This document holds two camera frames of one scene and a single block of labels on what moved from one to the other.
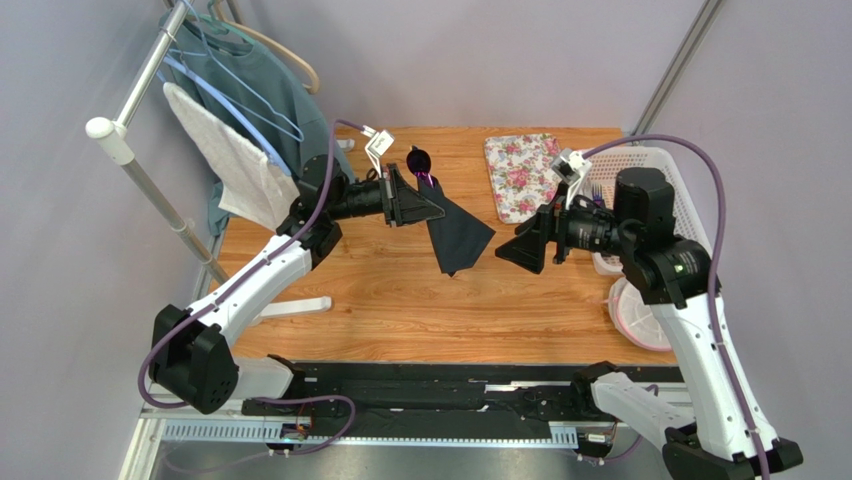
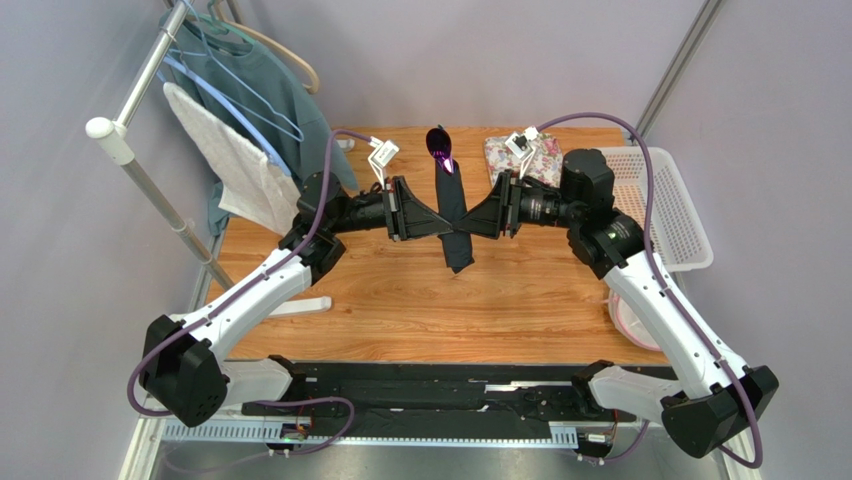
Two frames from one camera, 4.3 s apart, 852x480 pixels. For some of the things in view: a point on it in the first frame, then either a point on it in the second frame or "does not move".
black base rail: x=555 y=397 does not move
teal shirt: x=254 y=92 does not move
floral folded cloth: x=520 y=173 does not move
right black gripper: x=549 y=232 -> x=513 y=204
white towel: x=251 y=187 does not move
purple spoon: x=419 y=162 -> x=440 y=146
